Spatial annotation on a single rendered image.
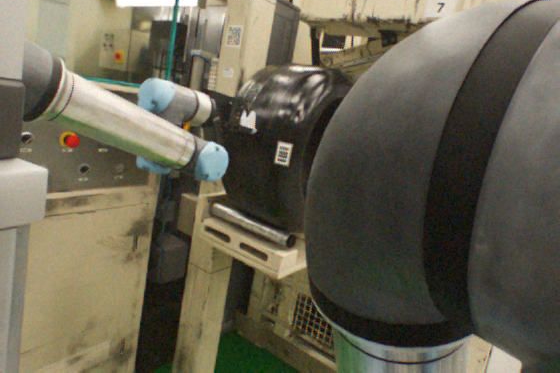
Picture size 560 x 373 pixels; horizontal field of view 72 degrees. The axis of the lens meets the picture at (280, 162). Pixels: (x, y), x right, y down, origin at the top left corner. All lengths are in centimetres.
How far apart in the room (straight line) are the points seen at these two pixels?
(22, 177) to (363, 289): 19
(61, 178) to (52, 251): 23
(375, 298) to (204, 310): 150
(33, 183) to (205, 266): 135
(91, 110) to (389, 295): 51
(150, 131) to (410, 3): 103
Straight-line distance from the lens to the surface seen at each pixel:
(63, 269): 150
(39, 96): 56
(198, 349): 175
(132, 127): 64
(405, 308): 17
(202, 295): 164
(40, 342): 161
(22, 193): 27
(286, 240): 121
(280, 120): 107
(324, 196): 15
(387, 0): 148
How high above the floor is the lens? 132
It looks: 9 degrees down
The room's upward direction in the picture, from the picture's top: 10 degrees clockwise
